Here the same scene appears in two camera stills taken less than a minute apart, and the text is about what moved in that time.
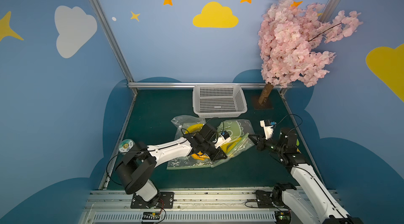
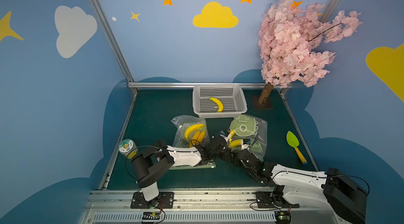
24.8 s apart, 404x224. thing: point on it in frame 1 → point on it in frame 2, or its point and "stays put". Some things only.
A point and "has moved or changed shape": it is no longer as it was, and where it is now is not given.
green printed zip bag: [237, 135] has moved or changed shape
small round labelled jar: [125, 145] stays put
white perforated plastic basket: [219, 101] stays put
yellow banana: [228, 146] → [219, 104]
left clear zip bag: [185, 125] stays put
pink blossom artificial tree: [288, 33] stays put
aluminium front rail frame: [197, 207] stays put
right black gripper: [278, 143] → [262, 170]
